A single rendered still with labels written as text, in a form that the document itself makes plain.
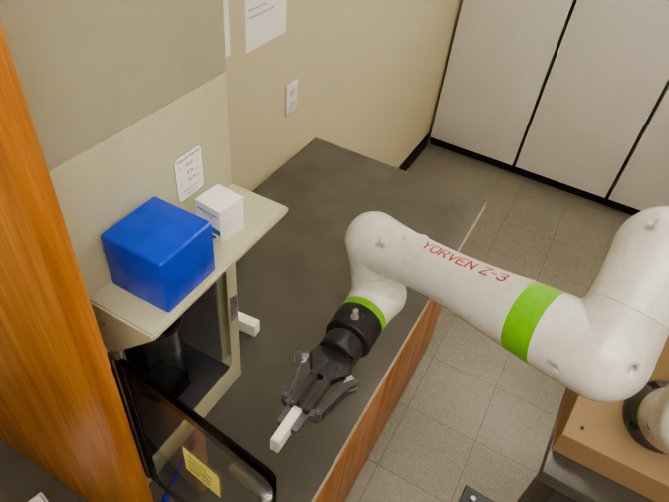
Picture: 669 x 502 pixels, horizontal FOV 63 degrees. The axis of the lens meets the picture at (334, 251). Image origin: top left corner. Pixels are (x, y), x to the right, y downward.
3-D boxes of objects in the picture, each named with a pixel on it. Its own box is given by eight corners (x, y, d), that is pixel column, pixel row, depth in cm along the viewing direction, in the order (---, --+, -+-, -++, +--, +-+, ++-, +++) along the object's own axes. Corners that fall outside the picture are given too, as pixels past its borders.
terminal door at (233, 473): (154, 475, 108) (117, 353, 81) (273, 581, 96) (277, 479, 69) (150, 478, 108) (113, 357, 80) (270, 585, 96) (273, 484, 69)
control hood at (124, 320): (100, 346, 79) (84, 300, 72) (235, 226, 101) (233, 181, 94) (161, 382, 76) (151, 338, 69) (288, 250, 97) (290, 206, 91)
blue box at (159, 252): (111, 283, 75) (98, 234, 69) (162, 243, 82) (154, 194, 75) (168, 314, 72) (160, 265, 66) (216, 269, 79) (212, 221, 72)
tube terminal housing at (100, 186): (57, 428, 119) (-105, 104, 66) (161, 329, 140) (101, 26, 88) (146, 488, 111) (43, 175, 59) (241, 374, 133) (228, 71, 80)
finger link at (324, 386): (332, 372, 97) (338, 375, 97) (300, 421, 90) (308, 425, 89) (334, 359, 95) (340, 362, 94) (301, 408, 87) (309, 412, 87)
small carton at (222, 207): (197, 229, 84) (193, 198, 80) (220, 213, 88) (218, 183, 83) (221, 243, 82) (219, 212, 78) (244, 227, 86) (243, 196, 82)
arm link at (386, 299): (416, 303, 114) (368, 290, 119) (414, 255, 107) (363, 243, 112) (388, 349, 105) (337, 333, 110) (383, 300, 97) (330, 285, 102)
